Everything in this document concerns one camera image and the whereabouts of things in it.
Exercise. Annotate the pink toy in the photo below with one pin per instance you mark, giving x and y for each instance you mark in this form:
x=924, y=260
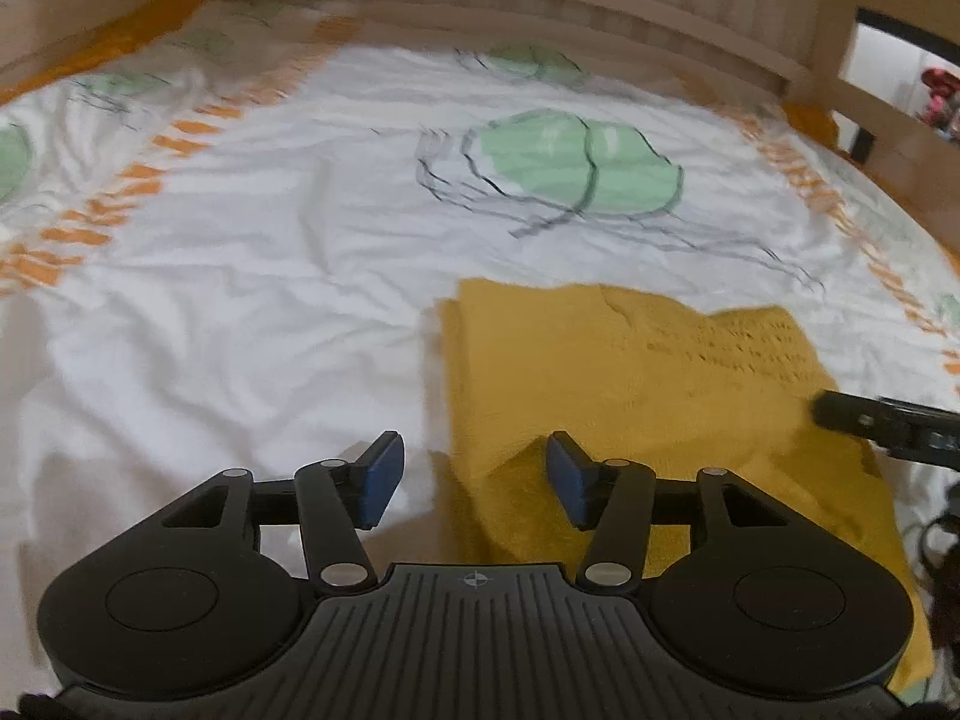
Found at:
x=941, y=94

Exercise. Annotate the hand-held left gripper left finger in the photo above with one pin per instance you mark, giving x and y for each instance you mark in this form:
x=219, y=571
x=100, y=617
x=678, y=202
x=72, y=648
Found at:
x=379, y=474

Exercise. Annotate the white printed blanket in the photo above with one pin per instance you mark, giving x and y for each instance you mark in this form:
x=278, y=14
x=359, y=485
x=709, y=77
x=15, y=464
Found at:
x=262, y=277

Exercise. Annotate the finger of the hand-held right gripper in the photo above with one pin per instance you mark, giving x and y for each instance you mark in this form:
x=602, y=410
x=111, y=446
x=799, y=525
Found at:
x=847, y=411

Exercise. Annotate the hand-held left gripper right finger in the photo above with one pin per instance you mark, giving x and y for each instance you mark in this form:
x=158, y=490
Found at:
x=566, y=474

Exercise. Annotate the mustard yellow knit garment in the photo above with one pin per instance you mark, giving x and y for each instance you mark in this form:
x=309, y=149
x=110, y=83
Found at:
x=600, y=375

